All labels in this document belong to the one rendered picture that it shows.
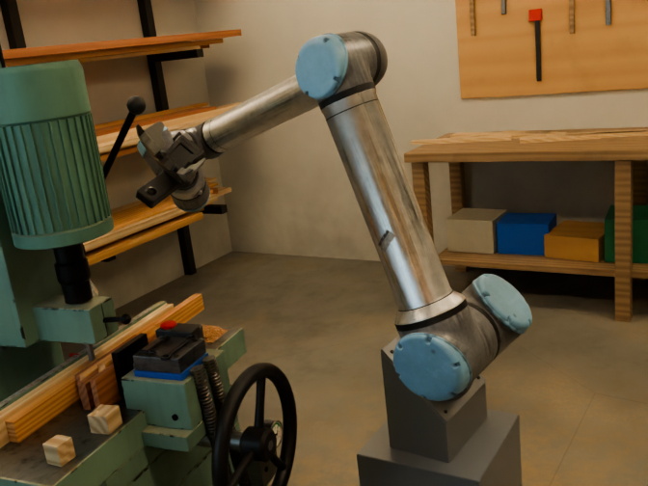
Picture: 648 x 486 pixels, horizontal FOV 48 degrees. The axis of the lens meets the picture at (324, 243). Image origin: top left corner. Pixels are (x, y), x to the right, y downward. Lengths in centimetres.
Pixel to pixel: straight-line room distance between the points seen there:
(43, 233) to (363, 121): 61
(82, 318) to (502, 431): 100
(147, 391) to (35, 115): 50
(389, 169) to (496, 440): 73
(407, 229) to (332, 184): 354
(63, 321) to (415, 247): 67
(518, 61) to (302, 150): 158
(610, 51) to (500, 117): 68
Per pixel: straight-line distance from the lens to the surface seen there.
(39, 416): 139
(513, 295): 161
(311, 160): 496
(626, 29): 416
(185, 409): 130
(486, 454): 175
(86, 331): 141
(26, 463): 130
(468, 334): 143
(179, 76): 517
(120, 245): 405
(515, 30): 428
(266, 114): 171
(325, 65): 139
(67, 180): 131
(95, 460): 127
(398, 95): 458
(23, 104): 130
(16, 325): 147
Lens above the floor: 150
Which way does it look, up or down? 16 degrees down
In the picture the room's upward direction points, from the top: 7 degrees counter-clockwise
